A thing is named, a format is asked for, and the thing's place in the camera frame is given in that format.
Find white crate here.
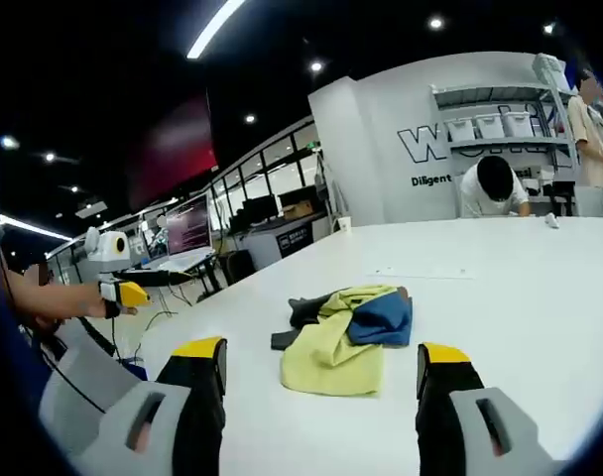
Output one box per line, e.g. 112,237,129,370
532,53,568,93

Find row of white storage bins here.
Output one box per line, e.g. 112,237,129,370
442,111,537,144

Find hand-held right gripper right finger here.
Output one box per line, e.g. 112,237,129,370
414,341,554,476

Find person's blue shirt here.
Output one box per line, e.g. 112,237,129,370
3,316,53,413

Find metal shelf rack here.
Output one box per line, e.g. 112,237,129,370
428,81,583,217

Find white paper template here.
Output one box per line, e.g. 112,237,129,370
364,266,477,282

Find black cable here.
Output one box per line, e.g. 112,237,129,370
108,315,122,361
33,336,108,416

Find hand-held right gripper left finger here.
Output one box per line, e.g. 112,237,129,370
77,336,229,476

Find white desk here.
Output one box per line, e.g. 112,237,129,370
117,256,219,298

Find ceiling strip light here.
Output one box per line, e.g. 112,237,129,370
185,0,248,60

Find yellow blue grey garment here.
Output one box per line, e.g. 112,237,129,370
270,283,415,399

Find computer monitor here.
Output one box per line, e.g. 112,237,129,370
164,194,214,257

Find cardboard box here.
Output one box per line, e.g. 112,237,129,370
281,199,318,220

